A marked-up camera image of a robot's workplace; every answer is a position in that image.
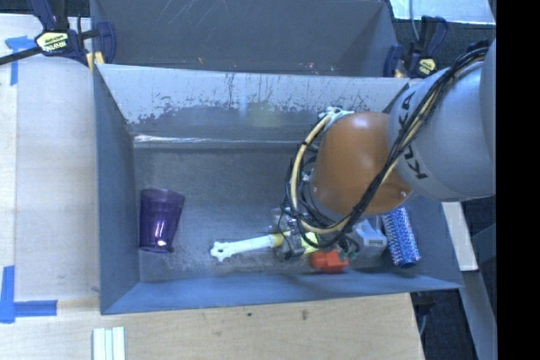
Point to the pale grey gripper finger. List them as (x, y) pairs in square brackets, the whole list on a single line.
[(283, 221), (292, 248)]

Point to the orange-red small block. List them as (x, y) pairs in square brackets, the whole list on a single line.
[(329, 261)]

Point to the grey box with white label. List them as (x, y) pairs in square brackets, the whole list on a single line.
[(373, 236)]

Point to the white and yellow toy tool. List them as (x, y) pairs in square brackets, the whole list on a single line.
[(244, 246)]

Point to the grey metal bin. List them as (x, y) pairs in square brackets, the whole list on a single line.
[(236, 181)]

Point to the blue bristle hair roller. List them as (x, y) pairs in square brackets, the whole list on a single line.
[(401, 236)]

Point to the purple plastic cup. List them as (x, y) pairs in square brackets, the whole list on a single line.
[(160, 219)]

